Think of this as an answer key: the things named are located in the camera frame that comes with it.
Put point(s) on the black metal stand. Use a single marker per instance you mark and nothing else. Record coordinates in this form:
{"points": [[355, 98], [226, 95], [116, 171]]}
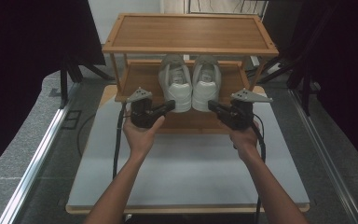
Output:
{"points": [[64, 81], [305, 90]]}

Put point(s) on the white power strip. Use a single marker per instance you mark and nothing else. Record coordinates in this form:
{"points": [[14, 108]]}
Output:
{"points": [[255, 61]]}

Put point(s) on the dark floor socket plate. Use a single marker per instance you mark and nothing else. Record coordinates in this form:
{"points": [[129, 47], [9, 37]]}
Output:
{"points": [[71, 119]]}

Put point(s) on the wooden three-tier shoe rack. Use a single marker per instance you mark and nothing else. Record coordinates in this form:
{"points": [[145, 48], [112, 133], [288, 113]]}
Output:
{"points": [[186, 34]]}

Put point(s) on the white sneaker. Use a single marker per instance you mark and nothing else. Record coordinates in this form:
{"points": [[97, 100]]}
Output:
{"points": [[176, 90], [205, 90]]}

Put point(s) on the black curtain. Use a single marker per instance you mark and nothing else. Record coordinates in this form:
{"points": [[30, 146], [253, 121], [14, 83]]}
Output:
{"points": [[348, 62], [28, 62]]}

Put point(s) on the person's left hand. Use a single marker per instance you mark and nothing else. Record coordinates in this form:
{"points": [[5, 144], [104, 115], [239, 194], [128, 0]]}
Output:
{"points": [[141, 140]]}

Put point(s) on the person's right hand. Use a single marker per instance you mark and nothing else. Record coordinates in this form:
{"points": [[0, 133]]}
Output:
{"points": [[245, 140]]}

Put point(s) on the silver metal rail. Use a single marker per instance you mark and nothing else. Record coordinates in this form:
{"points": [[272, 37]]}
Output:
{"points": [[326, 158], [34, 161]]}

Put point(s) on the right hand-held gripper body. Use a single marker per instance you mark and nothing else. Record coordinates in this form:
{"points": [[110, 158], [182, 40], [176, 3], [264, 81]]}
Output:
{"points": [[240, 115]]}

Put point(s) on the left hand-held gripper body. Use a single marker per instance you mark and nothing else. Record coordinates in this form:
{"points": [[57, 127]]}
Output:
{"points": [[141, 113]]}

